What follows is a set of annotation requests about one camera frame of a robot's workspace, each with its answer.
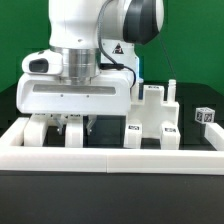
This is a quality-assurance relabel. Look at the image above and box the white chair seat part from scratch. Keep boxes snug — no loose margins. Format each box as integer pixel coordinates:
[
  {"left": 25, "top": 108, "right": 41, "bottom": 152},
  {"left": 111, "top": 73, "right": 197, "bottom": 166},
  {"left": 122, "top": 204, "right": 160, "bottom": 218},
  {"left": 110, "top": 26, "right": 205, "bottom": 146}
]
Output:
[{"left": 126, "top": 79, "right": 179, "bottom": 139}]

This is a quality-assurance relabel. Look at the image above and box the white U-shaped boundary frame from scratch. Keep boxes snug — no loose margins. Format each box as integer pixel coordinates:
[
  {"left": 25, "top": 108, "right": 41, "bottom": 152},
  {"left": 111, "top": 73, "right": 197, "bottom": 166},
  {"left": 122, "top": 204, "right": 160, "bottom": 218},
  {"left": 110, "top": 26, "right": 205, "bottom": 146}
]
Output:
[{"left": 0, "top": 118, "right": 224, "bottom": 175}]

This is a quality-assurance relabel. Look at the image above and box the white chair back part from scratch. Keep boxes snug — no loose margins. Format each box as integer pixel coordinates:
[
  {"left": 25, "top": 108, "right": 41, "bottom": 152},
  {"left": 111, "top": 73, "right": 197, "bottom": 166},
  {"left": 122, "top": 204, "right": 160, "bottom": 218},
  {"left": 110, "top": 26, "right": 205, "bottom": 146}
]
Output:
[{"left": 24, "top": 114, "right": 84, "bottom": 148}]

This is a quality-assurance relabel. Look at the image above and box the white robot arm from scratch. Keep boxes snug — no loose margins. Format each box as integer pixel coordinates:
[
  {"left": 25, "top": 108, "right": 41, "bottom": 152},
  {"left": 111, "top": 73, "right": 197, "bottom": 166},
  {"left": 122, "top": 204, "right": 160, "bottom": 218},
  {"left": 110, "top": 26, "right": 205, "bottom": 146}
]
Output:
[{"left": 16, "top": 0, "right": 164, "bottom": 116}]

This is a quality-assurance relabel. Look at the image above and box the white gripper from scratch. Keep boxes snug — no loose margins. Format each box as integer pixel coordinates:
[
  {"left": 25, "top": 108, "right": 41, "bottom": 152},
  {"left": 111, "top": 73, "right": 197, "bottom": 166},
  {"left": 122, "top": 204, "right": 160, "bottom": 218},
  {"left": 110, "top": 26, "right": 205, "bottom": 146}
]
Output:
[{"left": 16, "top": 48, "right": 135, "bottom": 135}]

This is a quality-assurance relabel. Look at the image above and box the right white marker cube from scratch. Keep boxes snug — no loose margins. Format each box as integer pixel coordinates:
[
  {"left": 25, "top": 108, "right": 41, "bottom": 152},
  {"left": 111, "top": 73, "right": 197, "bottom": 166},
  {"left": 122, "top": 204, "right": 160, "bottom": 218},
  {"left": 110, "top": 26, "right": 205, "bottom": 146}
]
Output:
[{"left": 195, "top": 107, "right": 215, "bottom": 124}]

